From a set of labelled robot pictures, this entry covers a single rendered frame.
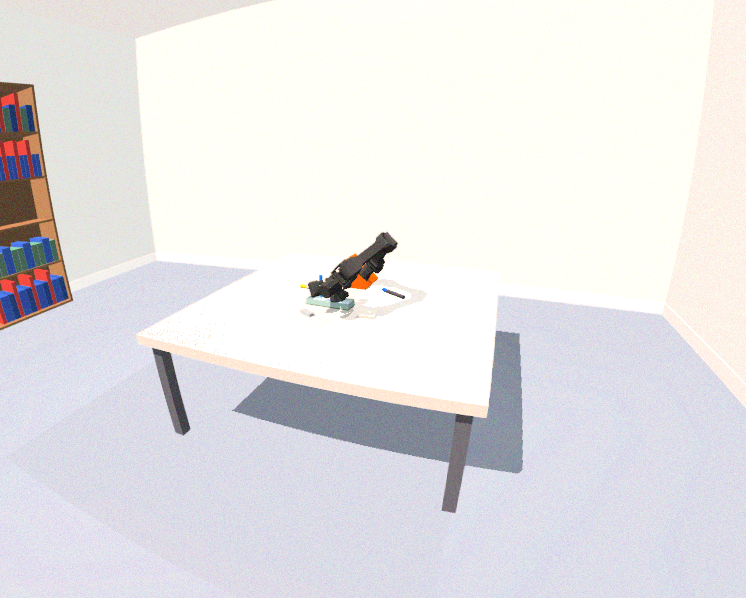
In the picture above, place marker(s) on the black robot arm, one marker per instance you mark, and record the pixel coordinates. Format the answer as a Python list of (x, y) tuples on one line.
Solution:
[(349, 269)]

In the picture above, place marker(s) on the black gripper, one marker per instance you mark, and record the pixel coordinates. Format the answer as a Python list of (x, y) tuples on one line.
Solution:
[(313, 286)]

